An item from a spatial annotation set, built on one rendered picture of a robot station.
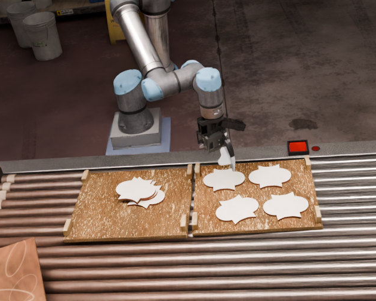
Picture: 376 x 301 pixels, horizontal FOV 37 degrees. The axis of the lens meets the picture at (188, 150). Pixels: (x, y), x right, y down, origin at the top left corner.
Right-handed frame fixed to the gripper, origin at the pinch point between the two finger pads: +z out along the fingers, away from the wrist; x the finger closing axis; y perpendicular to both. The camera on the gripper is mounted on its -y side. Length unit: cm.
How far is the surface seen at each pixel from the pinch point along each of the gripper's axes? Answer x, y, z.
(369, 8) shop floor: -228, -306, 102
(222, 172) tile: -2.4, -0.6, 7.1
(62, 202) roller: -29, 52, 10
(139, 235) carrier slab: 6.4, 37.5, 7.9
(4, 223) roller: -32, 73, 10
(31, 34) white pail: -358, -22, 75
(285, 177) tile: 13.9, -15.9, 7.1
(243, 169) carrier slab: -0.2, -8.1, 7.9
